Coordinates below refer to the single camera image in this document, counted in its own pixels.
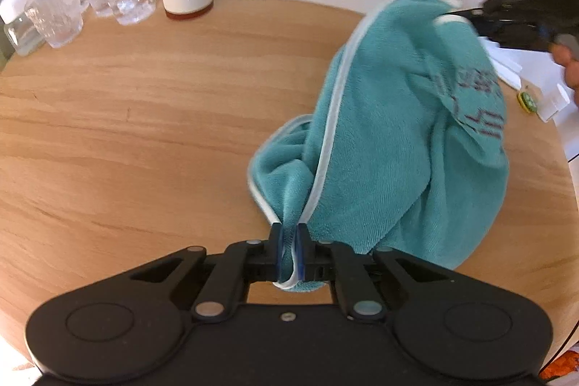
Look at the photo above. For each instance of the teal microfiber towel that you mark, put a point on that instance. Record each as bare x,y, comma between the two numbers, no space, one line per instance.
403,150

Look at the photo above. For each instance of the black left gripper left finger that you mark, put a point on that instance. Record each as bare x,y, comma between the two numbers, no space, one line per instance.
257,260

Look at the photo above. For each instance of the green yellow round disc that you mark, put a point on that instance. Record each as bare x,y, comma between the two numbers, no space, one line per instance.
527,102

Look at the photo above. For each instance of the person's right hand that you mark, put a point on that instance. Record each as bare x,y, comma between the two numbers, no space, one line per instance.
563,56

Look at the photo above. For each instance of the small clear jar white lid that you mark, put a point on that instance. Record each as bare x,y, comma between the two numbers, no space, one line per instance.
19,28

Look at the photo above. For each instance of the white folded paper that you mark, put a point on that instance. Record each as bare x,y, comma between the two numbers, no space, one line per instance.
507,70

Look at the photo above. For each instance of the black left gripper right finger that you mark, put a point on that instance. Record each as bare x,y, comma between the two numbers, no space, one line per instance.
324,261

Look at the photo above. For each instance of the white pill bottle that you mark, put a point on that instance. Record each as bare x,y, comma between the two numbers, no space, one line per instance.
552,103

